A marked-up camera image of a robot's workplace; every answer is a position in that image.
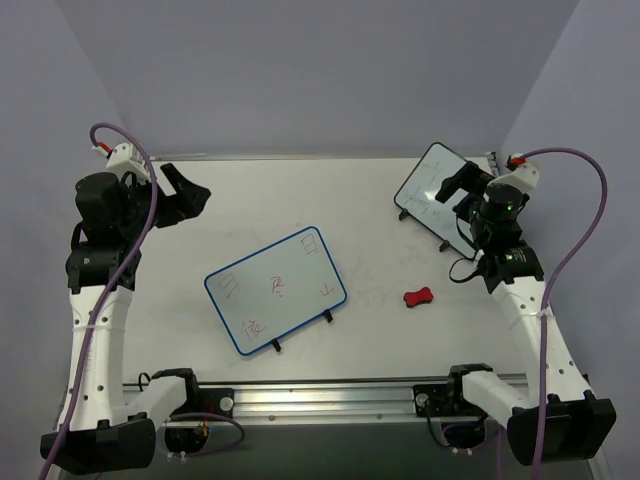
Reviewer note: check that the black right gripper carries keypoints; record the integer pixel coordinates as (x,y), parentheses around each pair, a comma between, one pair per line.
(470,185)

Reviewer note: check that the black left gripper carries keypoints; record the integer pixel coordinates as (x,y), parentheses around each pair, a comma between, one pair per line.
(167,198)

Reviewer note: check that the blue framed whiteboard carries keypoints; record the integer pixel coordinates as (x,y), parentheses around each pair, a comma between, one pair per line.
(267,295)

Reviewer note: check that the red bone-shaped eraser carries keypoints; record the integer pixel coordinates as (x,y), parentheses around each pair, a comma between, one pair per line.
(422,296)

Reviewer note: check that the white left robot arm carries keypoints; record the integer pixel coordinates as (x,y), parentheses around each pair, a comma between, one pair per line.
(98,431)

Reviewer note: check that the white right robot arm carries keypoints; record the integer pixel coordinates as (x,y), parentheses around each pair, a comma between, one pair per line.
(559,418)

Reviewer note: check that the black framed whiteboard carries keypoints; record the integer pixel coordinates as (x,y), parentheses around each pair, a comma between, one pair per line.
(416,198)

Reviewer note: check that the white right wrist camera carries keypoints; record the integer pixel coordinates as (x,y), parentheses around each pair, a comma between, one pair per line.
(523,174)

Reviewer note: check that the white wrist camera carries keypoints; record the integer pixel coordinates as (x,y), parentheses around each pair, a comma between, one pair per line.
(123,158)
(523,174)

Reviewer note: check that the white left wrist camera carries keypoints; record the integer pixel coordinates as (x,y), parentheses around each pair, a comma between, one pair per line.
(123,158)

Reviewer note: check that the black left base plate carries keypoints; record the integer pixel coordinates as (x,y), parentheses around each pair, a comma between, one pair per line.
(219,400)

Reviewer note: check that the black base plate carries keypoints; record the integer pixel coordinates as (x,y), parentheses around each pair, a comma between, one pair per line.
(432,400)
(219,400)

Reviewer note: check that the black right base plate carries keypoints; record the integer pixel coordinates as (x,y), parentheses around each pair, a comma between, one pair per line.
(432,400)

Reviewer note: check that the aluminium mounting rail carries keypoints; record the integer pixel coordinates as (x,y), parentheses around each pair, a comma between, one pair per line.
(325,402)

